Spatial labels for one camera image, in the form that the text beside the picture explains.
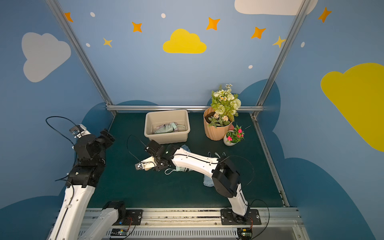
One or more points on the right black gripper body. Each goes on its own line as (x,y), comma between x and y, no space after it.
(152,162)

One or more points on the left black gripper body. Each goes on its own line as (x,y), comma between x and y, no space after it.
(106,137)

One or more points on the beige striped umbrella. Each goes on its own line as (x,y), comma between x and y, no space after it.
(149,159)

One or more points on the green umbrella with black strap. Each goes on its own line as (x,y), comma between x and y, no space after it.
(177,169)

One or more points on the light blue umbrella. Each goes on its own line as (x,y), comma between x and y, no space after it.
(186,148)

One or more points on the mint green umbrella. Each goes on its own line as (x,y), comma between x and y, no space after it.
(171,127)

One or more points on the lilac umbrella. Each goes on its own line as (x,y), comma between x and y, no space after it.
(161,129)

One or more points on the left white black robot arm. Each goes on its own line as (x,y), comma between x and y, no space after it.
(80,186)

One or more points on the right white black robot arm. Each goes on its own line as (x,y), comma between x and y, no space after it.
(223,173)

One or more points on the beige plastic storage box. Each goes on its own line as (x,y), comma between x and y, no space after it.
(179,117)

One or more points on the pale blue umbrella left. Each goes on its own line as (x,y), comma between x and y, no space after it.
(208,182)

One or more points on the white pot with pink flowers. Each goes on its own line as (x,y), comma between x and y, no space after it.
(232,137)

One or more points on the orange pot with green flowers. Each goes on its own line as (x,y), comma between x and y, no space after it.
(220,116)

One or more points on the left circuit board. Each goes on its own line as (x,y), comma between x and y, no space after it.
(119,233)

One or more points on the circuit board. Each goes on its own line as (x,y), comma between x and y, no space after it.
(119,233)
(244,234)

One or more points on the right circuit board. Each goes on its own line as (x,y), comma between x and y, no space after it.
(244,234)

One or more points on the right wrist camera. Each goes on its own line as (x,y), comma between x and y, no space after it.
(145,166)

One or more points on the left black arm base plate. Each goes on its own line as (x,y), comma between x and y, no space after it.
(130,218)

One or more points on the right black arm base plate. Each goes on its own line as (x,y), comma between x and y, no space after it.
(252,217)

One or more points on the aluminium rail front frame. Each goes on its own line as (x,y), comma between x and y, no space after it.
(205,224)

